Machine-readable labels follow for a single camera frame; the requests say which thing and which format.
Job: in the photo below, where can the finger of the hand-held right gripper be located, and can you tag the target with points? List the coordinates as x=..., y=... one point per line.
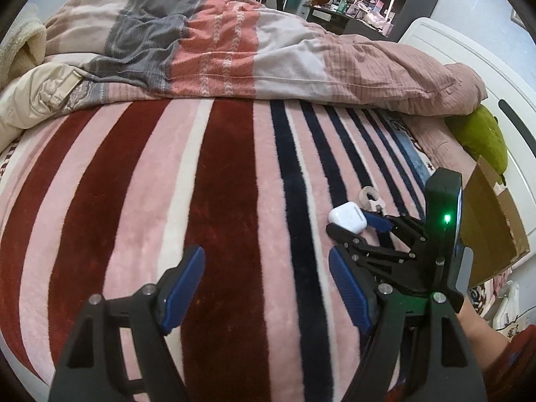
x=377, y=222
x=364, y=247

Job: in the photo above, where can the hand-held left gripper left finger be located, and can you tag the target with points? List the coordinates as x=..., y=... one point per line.
x=184, y=289

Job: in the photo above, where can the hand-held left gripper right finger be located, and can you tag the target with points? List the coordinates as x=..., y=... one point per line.
x=349, y=293

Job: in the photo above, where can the small white tape roll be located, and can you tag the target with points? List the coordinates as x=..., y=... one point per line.
x=370, y=194

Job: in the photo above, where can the white earbud case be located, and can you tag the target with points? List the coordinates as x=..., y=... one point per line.
x=345, y=215

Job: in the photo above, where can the brown cardboard box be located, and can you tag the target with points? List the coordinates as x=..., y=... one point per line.
x=485, y=217

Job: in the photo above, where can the person's right forearm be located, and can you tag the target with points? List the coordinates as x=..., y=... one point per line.
x=481, y=331

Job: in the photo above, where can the striped plush blanket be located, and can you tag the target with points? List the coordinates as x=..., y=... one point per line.
x=230, y=217

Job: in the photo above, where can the pink ribbed pillow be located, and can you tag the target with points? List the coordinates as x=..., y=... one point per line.
x=435, y=142

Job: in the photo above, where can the green plush toy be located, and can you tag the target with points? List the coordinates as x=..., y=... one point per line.
x=481, y=138

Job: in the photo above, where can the red patterned clothing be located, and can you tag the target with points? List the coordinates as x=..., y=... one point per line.
x=517, y=364

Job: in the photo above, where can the white headboard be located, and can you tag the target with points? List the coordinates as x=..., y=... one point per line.
x=460, y=46

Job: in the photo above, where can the dark desk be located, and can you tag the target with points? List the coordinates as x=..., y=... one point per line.
x=347, y=19

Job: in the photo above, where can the pink grey patchwork duvet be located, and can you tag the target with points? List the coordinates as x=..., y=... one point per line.
x=217, y=50

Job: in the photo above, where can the cream fleece blanket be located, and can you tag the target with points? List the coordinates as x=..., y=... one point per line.
x=37, y=92

